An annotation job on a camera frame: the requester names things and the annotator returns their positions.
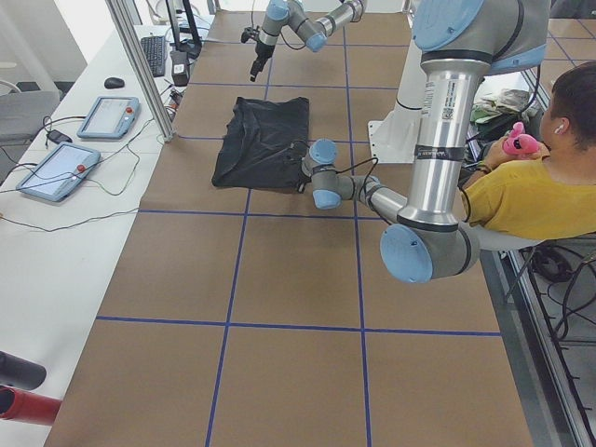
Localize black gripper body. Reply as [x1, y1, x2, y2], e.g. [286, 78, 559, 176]
[296, 170, 312, 192]
[251, 42, 275, 70]

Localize black graphic t-shirt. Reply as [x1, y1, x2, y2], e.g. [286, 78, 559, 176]
[211, 97, 310, 189]

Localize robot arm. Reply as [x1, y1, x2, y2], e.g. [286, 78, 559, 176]
[302, 1, 550, 283]
[241, 0, 368, 82]

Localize black monitor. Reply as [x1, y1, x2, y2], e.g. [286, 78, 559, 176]
[165, 0, 202, 60]

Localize black keyboard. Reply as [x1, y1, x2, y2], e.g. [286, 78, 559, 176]
[140, 35, 167, 77]

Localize black computer mouse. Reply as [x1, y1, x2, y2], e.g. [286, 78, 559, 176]
[103, 76, 126, 89]

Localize brown paper table cover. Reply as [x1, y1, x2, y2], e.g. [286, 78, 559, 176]
[47, 12, 532, 446]

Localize light blue teach pendant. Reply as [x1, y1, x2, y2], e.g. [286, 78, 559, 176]
[76, 96, 140, 140]
[16, 142, 101, 202]

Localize person in yellow shirt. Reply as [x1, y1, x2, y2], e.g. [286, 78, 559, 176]
[463, 61, 595, 240]

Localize pink plush toy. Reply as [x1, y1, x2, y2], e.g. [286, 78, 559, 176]
[502, 121, 539, 159]

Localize red bottle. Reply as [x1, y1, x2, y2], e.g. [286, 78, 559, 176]
[1, 386, 62, 426]

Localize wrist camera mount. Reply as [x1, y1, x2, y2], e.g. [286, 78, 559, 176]
[240, 26, 260, 44]

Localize aluminium frame post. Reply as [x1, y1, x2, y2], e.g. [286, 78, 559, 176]
[105, 0, 174, 142]

